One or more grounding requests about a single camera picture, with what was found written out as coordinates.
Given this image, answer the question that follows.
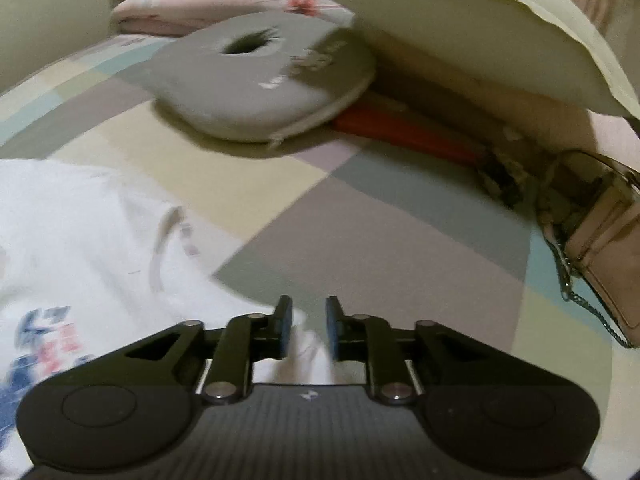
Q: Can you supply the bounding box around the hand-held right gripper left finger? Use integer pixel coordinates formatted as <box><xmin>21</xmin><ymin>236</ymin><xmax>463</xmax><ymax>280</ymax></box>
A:
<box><xmin>100</xmin><ymin>295</ymin><xmax>293</xmax><ymax>405</ymax></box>

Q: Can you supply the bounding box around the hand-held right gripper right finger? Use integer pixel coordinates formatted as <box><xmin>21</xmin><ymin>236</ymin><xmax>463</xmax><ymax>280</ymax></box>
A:
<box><xmin>325</xmin><ymin>296</ymin><xmax>521</xmax><ymax>405</ymax></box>

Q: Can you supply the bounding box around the white printed sweatshirt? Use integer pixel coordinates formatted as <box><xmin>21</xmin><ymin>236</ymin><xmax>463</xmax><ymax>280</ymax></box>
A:
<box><xmin>0</xmin><ymin>159</ymin><xmax>346</xmax><ymax>480</ymax></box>

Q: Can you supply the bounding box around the orange flat object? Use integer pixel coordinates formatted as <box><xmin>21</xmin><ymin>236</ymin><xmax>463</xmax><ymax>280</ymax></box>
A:
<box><xmin>334</xmin><ymin>105</ymin><xmax>488</xmax><ymax>166</ymax></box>

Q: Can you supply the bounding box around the dark furry charm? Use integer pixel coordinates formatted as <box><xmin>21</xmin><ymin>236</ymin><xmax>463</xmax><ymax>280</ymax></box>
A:
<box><xmin>475</xmin><ymin>147</ymin><xmax>547</xmax><ymax>211</ymax></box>

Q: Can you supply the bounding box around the grey pillow with hole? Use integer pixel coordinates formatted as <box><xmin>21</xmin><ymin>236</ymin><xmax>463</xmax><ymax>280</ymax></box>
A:
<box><xmin>150</xmin><ymin>22</ymin><xmax>377</xmax><ymax>147</ymax></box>

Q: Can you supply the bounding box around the folded beige blanket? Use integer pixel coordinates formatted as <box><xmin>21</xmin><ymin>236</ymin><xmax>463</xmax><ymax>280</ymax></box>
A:
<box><xmin>357</xmin><ymin>25</ymin><xmax>640</xmax><ymax>176</ymax></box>

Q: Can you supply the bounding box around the pink handbag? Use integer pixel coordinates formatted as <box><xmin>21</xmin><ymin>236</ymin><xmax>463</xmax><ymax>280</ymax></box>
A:
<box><xmin>537</xmin><ymin>150</ymin><xmax>640</xmax><ymax>350</ymax></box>

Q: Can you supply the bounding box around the pink floral quilt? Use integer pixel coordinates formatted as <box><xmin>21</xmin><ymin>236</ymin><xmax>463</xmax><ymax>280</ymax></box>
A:
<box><xmin>111</xmin><ymin>0</ymin><xmax>358</xmax><ymax>38</ymax></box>

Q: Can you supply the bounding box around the pale green pillow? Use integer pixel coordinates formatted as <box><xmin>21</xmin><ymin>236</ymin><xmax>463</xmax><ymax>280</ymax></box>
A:
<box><xmin>292</xmin><ymin>0</ymin><xmax>640</xmax><ymax>121</ymax></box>

